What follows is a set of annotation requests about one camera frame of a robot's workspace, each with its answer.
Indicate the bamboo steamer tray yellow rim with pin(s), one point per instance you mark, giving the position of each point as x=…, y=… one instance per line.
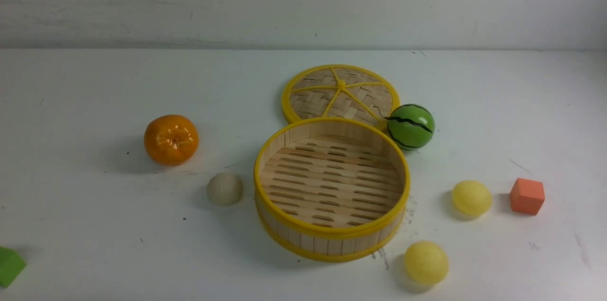
x=331, y=189

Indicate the yellow bun front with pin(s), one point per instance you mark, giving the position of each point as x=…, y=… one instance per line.
x=426, y=263

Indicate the white bun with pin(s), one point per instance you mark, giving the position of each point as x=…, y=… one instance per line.
x=225, y=189

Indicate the yellow bun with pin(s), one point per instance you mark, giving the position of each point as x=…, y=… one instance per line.
x=471, y=198
x=426, y=263

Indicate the green watermelon toy ball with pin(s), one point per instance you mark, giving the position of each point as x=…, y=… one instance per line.
x=410, y=126

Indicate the woven bamboo steamer lid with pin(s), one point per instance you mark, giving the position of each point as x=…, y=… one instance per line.
x=339, y=91

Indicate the orange toy mandarin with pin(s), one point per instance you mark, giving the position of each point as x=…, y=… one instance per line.
x=171, y=140

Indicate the green block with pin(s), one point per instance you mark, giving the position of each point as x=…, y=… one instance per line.
x=11, y=265

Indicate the orange foam cube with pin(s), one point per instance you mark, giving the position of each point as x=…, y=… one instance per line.
x=527, y=196

